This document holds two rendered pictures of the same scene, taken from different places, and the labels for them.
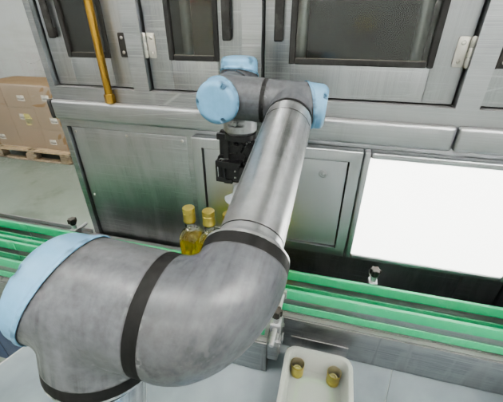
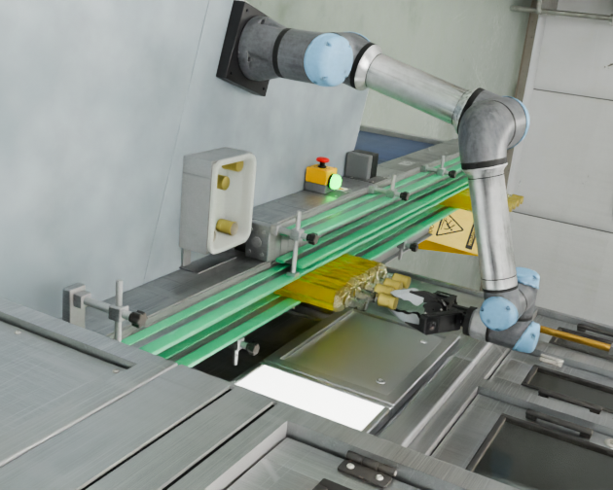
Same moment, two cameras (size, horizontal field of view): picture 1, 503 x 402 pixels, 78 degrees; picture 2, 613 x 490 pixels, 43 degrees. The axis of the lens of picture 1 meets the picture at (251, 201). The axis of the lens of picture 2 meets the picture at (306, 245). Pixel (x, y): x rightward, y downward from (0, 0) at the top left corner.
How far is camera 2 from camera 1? 157 cm
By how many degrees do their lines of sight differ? 49
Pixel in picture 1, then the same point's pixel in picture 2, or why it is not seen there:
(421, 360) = (153, 297)
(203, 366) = (486, 110)
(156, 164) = not seen: hidden behind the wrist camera
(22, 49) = not seen: outside the picture
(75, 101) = not seen: hidden behind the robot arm
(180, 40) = (548, 375)
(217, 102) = (524, 271)
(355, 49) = (497, 448)
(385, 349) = (183, 288)
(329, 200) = (344, 374)
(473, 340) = (156, 333)
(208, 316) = (501, 122)
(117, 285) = (518, 120)
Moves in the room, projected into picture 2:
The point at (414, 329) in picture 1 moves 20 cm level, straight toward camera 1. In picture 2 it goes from (195, 313) to (223, 225)
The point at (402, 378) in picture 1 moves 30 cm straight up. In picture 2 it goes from (135, 279) to (249, 316)
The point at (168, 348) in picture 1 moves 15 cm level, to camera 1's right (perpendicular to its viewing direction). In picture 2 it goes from (500, 108) to (477, 132)
